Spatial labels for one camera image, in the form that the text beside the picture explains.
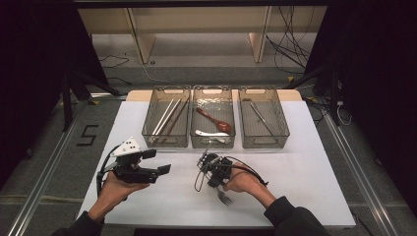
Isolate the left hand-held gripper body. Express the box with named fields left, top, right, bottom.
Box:
left=110, top=137, right=160, bottom=185

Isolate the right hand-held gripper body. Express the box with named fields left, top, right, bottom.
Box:
left=196, top=144, right=234, bottom=190

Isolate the steel fork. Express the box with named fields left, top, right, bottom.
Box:
left=215, top=186, right=235, bottom=207

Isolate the white ceramic spoon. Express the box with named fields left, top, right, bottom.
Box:
left=195, top=129, right=230, bottom=139

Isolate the white chopstick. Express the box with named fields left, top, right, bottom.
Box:
left=154, top=99, right=182, bottom=137
left=150, top=98, right=175, bottom=136

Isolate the transparent grey plastic bin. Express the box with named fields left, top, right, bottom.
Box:
left=141, top=86, right=192, bottom=148
left=190, top=85, right=237, bottom=149
left=238, top=86, right=291, bottom=149

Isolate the steel knife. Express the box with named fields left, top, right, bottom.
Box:
left=249, top=101, right=276, bottom=136

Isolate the person's left hand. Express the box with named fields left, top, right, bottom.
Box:
left=89, top=171, right=150, bottom=221

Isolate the person's right hand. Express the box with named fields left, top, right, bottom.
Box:
left=223, top=163, right=276, bottom=208

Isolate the black tripod stand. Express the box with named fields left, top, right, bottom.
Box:
left=284, top=62, right=342, bottom=127
left=60, top=65, right=124, bottom=132

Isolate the light wooden desk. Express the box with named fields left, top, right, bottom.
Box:
left=78, top=6, right=328, bottom=65

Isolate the black curtain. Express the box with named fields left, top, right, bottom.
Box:
left=303, top=0, right=417, bottom=210
left=0, top=0, right=111, bottom=188

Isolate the left hand-held gripper cable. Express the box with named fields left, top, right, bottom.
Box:
left=95, top=146, right=121, bottom=198

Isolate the hand-held gripper cable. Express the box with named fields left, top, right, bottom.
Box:
left=95, top=146, right=121, bottom=198
left=194, top=155, right=269, bottom=194

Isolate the right hand-held gripper cable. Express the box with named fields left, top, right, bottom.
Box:
left=194, top=155, right=269, bottom=194

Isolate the white floor cable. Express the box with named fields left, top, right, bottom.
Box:
left=140, top=62, right=173, bottom=86

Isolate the aluminium floor rail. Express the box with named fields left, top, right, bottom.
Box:
left=323, top=107, right=399, bottom=236
left=6, top=97, right=91, bottom=236

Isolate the black floor cable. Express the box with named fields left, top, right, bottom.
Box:
left=98, top=53, right=131, bottom=69

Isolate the bundle of black floor cables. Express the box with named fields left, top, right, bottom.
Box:
left=266, top=6, right=313, bottom=75

